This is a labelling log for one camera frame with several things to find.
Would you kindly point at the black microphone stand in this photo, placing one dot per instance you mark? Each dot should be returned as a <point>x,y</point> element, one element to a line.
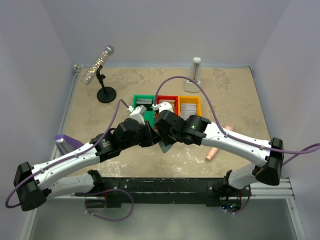
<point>106,94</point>

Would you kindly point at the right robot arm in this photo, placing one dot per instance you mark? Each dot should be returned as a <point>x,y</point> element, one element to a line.
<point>265,156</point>

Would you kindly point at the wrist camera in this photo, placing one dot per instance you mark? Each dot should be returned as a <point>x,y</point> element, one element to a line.
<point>138,114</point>
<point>163,106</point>

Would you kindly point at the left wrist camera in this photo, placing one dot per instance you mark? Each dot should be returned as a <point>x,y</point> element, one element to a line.
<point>138,114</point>

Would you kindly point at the red plastic bin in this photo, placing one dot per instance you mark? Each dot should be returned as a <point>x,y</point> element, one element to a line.
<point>175,97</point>

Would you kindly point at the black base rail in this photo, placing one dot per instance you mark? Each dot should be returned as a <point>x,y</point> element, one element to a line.
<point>208,191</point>

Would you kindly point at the teal leather card holder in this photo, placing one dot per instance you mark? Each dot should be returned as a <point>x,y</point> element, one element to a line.
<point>166,146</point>

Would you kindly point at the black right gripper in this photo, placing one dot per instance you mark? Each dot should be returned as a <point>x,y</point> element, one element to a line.
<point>166,139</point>

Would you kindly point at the white metronome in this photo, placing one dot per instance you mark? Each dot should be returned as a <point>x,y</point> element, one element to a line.
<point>195,73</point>

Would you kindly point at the silver cards stack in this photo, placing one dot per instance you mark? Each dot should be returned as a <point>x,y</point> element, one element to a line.
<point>187,109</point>

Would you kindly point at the aluminium frame rail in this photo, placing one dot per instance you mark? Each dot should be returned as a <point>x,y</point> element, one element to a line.
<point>31,215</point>

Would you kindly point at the glitter silver microphone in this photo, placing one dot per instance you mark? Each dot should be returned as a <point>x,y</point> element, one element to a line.
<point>99,62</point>

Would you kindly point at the yellow plastic bin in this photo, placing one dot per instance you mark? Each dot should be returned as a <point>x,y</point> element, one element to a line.
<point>190,99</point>

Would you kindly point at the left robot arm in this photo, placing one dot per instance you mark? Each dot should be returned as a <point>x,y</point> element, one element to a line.
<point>35,184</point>

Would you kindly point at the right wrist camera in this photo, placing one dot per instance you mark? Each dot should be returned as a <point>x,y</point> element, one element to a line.
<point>163,106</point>

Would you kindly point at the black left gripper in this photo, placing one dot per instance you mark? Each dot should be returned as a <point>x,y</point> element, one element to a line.
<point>151,137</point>

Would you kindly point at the purple bracket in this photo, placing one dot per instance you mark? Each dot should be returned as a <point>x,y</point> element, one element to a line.
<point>66,144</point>

